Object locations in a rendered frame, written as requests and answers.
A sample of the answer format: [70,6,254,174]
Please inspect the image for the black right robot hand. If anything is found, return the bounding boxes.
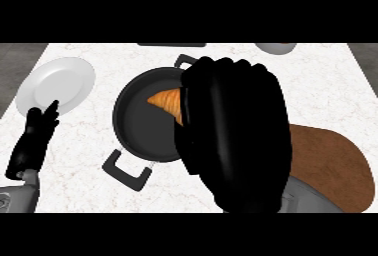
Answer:
[173,56,294,214]

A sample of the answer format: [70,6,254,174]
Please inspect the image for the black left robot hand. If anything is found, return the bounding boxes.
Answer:
[5,99,62,181]

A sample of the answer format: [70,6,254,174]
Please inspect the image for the orange croissant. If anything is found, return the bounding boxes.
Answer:
[147,87,186,127]

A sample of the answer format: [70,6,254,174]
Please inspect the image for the brown wooden cutting board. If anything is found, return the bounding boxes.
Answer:
[288,123,375,214]

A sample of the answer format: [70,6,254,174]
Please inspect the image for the white round plate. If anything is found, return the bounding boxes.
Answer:
[15,57,98,118]

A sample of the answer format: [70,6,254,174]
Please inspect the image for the grey bowl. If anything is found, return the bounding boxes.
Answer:
[254,43,299,56]

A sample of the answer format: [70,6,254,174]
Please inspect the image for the black pot with handles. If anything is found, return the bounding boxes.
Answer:
[101,53,204,192]

